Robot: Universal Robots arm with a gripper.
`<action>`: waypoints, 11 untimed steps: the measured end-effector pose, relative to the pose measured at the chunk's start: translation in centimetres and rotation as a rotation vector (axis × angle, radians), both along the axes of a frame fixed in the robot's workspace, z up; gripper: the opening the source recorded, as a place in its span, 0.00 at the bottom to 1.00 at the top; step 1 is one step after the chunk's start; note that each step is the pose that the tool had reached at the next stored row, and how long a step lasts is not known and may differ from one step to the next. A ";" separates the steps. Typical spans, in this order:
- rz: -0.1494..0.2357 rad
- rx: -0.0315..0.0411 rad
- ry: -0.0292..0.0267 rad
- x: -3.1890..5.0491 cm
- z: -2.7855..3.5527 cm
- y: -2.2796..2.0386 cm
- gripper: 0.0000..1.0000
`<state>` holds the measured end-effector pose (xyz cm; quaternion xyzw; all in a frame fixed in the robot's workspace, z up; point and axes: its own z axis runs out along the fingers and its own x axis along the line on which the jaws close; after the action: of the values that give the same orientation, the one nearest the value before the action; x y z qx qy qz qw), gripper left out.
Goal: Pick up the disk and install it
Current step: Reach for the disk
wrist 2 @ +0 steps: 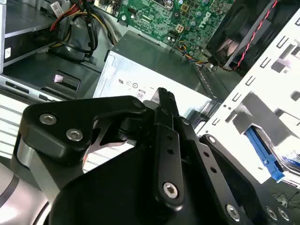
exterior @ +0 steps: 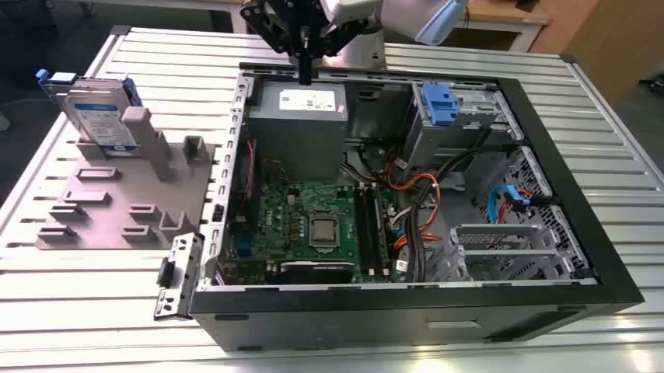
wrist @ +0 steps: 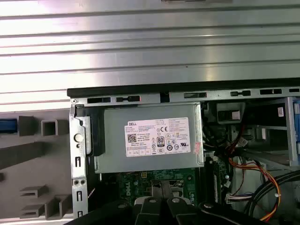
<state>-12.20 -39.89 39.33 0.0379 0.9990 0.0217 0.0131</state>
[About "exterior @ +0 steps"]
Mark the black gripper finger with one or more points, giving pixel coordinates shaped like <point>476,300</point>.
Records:
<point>303,66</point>
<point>311,66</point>

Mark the hard disk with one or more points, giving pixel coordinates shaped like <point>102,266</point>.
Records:
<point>99,120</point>

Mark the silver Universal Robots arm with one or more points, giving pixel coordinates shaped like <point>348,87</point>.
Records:
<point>359,50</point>

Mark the metal disk bay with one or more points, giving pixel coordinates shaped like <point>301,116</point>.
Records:
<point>498,252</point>

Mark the grey power supply unit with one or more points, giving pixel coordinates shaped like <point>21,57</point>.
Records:
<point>296,136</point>

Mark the blue drive latch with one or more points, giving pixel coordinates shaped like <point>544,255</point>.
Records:
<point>439,103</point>

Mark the metal optical drive cage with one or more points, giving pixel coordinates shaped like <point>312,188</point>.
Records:
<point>441,143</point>

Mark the green motherboard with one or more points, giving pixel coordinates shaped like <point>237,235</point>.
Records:
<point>280,217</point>

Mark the silver CPU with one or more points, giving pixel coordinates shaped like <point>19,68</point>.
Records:
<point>324,230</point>

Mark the black RAM slot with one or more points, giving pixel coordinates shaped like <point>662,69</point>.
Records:
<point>380,233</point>
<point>364,229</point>

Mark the grey parts rack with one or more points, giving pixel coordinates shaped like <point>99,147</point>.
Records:
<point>130,186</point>

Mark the CPU socket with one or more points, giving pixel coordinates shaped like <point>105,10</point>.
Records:
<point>327,248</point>

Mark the black graphics card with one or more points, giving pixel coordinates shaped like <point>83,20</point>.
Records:
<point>312,272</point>

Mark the brown wooden cabinet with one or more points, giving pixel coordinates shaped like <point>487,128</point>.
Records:
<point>612,39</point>

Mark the black open PC case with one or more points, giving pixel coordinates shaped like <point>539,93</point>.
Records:
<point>364,318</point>

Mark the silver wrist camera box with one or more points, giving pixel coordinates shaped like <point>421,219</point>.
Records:
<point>353,13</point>

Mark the wooden desk white frame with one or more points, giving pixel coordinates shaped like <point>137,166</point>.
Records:
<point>498,11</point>

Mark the metal card retention bracket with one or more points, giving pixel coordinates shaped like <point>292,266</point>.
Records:
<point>189,272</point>

